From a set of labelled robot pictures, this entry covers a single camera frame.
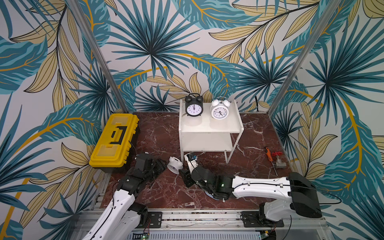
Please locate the right metal corner post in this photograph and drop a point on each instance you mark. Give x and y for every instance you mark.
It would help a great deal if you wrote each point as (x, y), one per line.
(319, 28)

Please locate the white round alarm clock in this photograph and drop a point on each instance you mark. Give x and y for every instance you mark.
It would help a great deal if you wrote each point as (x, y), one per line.
(175, 165)

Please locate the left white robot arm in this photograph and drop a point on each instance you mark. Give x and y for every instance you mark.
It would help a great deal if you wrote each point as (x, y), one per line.
(123, 214)

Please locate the yellow and black toolbox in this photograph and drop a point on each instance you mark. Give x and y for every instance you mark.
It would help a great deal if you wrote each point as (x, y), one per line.
(115, 147)

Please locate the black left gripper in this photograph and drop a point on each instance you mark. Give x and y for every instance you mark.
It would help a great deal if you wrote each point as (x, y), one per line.
(158, 164)

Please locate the metal corner post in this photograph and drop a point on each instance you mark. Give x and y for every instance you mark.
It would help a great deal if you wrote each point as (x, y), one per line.
(319, 28)
(86, 28)

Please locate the black twin-bell alarm clock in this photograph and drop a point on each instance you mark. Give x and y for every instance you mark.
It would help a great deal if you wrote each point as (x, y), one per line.
(194, 104)

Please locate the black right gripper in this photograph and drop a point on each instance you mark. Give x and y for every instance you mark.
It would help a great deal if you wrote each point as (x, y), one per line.
(190, 177)

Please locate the white twin-bell alarm clock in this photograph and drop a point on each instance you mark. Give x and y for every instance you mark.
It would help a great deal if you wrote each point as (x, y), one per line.
(220, 108)

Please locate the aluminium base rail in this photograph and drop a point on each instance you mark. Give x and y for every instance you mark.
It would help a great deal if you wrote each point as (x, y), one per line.
(218, 224)

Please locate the white two-tier shelf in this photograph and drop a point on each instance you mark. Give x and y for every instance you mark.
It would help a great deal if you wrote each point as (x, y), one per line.
(206, 134)

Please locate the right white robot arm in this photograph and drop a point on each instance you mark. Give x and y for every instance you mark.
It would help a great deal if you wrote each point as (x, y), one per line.
(292, 194)

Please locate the left metal corner post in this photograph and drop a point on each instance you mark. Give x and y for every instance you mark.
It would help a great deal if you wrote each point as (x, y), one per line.
(86, 28)

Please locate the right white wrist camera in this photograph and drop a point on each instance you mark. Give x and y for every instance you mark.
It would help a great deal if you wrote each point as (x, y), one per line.
(191, 160)

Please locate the red handled metal valve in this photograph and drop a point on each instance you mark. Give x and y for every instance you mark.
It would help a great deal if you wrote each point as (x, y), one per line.
(279, 163)

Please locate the orange handled tool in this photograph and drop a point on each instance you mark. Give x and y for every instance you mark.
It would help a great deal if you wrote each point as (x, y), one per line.
(270, 158)

